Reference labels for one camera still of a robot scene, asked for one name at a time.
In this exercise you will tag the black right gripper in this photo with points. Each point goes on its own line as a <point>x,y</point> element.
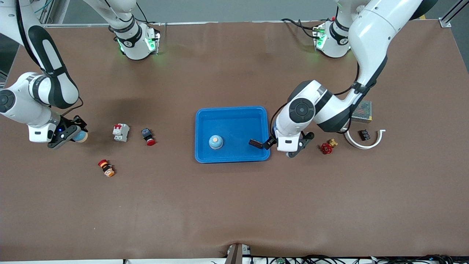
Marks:
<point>78,122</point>

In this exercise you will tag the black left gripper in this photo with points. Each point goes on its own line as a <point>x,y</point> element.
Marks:
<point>269,143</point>

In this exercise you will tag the light blue service bell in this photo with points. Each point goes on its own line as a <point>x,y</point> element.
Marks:
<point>82,137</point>
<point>215,142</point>

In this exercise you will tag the dark brown capacitor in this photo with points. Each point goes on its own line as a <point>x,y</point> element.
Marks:
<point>255,143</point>

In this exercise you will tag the small black capacitor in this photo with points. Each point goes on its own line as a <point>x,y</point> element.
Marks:
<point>364,135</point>

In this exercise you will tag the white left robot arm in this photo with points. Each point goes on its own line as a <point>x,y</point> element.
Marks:
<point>370,36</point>

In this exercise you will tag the blue plastic tray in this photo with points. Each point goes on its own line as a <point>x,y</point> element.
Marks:
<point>238,124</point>

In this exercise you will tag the white red circuit breaker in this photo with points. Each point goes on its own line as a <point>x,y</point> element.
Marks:
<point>121,132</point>

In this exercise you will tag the red yellow emergency stop button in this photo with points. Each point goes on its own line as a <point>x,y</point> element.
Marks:
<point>106,168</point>

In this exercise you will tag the white curved pipe clamp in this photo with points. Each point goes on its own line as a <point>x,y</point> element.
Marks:
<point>366,146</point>

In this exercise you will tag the metal mesh power supply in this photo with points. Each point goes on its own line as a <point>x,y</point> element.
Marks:
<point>364,112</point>

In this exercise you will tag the red push button switch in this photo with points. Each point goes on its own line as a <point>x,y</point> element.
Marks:
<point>148,136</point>

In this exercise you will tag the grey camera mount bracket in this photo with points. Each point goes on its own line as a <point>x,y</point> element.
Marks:
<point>236,255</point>

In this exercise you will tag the aluminium frame profile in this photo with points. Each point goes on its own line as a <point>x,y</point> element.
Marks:
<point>44,16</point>
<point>445,22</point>

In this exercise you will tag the aluminium table edge rail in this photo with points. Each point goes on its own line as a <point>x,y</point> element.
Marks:
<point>238,22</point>

